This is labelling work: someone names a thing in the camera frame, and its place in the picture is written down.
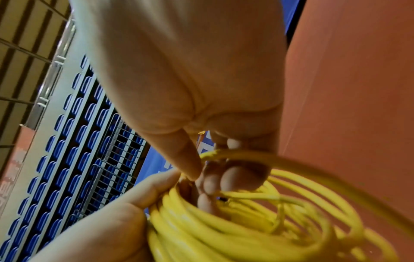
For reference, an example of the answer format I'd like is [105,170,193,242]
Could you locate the person's right hand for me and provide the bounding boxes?
[68,0,289,216]

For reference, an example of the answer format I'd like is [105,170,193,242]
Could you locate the person's left hand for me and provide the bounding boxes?
[28,167,192,262]

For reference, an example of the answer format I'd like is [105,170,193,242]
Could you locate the yellow cord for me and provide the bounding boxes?
[146,149,414,262]

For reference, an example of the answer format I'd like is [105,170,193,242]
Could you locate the rows of blue seats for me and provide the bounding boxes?
[0,54,151,262]

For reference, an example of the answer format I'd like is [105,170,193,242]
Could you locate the blue banner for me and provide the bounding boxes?
[132,0,305,213]

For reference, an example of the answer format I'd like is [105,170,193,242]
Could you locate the red banner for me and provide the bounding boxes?
[0,124,38,202]

